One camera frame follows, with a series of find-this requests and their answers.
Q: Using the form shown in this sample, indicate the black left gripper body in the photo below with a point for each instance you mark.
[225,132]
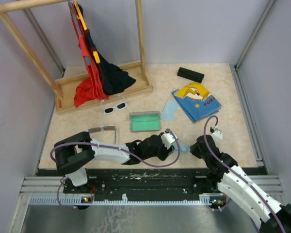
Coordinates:
[162,152]

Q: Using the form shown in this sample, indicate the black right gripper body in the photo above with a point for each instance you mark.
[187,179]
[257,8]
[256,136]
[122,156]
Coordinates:
[196,151]

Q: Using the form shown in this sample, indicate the light blue lens cloth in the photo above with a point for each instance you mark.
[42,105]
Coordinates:
[169,111]
[183,147]

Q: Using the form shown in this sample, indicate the grey glasses case green lining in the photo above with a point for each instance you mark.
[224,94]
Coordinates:
[148,121]

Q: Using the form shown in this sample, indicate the grey blue sunglasses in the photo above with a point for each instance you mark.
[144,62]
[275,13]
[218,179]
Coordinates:
[104,129]

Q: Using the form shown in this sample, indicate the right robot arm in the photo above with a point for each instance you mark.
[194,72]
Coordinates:
[226,176]

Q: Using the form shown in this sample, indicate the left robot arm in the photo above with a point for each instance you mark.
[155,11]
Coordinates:
[73,153]

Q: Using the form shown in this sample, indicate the white sunglasses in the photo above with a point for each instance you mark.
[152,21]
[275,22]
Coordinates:
[120,106]

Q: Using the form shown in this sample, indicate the light blue flat lens cloth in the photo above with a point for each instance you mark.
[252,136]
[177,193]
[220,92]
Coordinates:
[169,111]

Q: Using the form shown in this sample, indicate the blue yellow folded cloth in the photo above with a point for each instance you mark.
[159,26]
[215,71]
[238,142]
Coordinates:
[196,101]

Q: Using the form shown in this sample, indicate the black glasses case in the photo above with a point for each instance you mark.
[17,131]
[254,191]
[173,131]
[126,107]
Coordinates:
[190,75]

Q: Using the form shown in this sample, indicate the black hanging garment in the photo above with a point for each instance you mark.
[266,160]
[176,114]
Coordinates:
[113,79]

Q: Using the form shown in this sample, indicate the red hanging garment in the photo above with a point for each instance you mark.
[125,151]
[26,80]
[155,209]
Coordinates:
[90,88]

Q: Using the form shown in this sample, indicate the wooden clothes rack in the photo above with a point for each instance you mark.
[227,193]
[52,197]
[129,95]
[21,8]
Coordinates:
[64,88]

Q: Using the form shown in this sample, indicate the grey red clothes hanger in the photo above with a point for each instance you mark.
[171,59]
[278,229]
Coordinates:
[80,27]

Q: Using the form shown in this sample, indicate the yellow clothes hanger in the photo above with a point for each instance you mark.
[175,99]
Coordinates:
[91,44]

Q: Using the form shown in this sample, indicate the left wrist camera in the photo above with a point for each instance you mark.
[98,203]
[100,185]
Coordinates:
[168,138]

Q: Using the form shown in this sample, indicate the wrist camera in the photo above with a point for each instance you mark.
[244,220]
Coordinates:
[168,138]
[216,134]

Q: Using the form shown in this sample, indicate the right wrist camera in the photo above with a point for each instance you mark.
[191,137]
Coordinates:
[216,134]

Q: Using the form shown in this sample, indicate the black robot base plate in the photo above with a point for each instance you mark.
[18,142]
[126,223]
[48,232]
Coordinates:
[176,184]

